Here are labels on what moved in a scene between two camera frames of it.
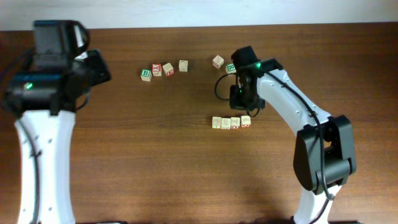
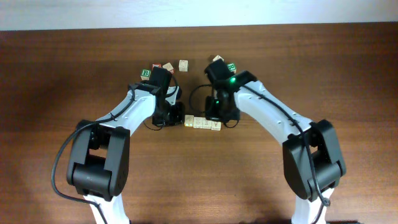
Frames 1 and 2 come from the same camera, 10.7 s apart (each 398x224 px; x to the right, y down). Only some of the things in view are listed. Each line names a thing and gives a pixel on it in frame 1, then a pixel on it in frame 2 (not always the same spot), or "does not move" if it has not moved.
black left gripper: (100, 70) → (176, 119)
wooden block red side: (217, 61) does not move
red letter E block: (168, 69) does not move
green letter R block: (230, 68) does not move
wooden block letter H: (235, 123) → (206, 124)
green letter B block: (146, 74) does not move
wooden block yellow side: (216, 122) → (189, 119)
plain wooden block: (183, 65) does not move
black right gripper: (235, 101) → (208, 104)
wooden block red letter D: (245, 121) → (216, 126)
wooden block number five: (226, 123) → (199, 122)
